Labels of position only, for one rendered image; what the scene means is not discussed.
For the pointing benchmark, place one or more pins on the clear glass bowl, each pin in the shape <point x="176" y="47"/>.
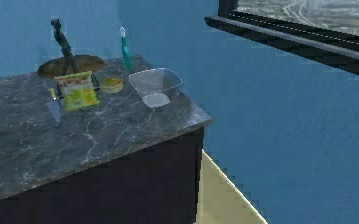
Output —
<point x="155" y="87"/>

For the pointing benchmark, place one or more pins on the teal spray bottle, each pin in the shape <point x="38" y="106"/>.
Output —
<point x="126" y="53"/>

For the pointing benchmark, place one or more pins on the black cabinet with marble top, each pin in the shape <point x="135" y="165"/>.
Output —
<point x="97" y="143"/>

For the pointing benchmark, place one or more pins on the yellow green food packet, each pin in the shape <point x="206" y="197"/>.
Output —
<point x="77" y="90"/>

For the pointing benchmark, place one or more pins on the brown round sink basin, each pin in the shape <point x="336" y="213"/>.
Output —
<point x="87" y="62"/>

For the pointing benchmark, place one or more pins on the dark grey faucet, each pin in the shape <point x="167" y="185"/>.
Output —
<point x="65" y="46"/>

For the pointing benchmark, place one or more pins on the black framed window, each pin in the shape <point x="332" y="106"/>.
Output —
<point x="307" y="30"/>

